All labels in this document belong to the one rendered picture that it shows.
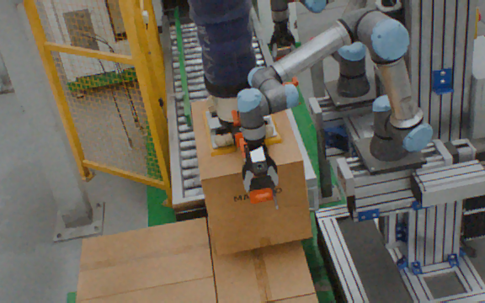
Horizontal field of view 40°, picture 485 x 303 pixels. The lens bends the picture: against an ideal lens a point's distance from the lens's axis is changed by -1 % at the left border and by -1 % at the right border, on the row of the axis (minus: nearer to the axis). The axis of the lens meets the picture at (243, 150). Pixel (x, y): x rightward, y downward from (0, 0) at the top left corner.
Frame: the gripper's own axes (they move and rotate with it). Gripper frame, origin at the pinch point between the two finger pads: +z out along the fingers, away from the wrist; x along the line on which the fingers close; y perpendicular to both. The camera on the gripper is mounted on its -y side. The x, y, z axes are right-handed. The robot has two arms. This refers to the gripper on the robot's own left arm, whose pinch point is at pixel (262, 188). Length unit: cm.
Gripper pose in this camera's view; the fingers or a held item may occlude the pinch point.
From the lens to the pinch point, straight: 222.6
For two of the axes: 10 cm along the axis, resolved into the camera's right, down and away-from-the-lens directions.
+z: 1.2, 8.2, 5.6
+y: -1.5, -5.5, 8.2
